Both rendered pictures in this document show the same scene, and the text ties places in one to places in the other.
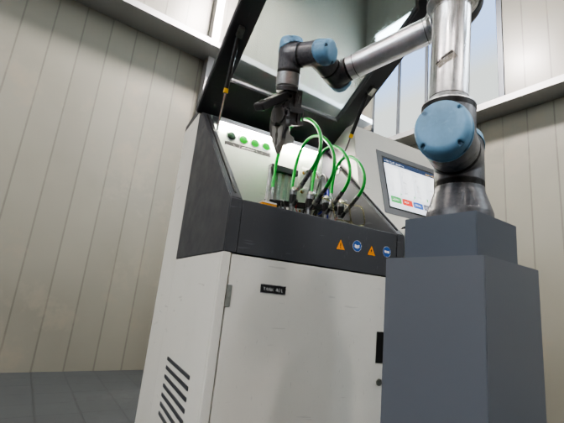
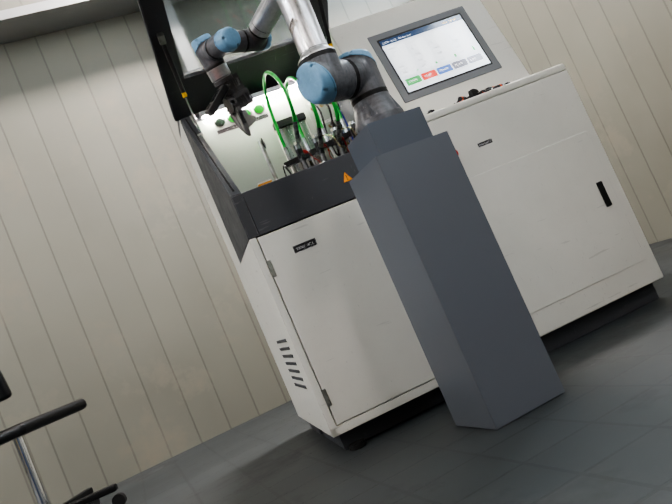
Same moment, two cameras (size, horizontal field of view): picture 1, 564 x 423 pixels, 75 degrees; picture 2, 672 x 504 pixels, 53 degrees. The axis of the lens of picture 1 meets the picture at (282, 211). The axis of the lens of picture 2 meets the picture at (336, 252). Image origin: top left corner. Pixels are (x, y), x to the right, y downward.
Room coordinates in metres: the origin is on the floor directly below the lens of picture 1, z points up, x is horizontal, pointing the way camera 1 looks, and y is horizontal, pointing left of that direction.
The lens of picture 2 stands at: (-1.11, -0.64, 0.48)
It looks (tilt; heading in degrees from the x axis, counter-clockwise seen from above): 4 degrees up; 14
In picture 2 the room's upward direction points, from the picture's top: 24 degrees counter-clockwise
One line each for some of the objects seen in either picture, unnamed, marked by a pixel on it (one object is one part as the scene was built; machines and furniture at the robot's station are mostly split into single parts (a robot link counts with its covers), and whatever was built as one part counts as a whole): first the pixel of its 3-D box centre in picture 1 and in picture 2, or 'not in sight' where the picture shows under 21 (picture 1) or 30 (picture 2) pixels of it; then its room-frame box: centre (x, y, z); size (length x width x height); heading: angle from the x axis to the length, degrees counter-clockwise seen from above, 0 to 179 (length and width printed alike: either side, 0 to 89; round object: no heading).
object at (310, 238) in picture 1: (323, 242); (331, 183); (1.22, -0.15, 0.87); 0.62 x 0.04 x 0.16; 117
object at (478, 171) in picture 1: (457, 157); (358, 76); (0.87, -0.43, 1.07); 0.13 x 0.12 x 0.14; 144
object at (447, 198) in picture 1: (458, 202); (375, 111); (0.87, -0.43, 0.95); 0.15 x 0.15 x 0.10
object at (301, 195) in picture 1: (310, 191); (329, 123); (1.77, -0.13, 1.20); 0.13 x 0.03 x 0.31; 117
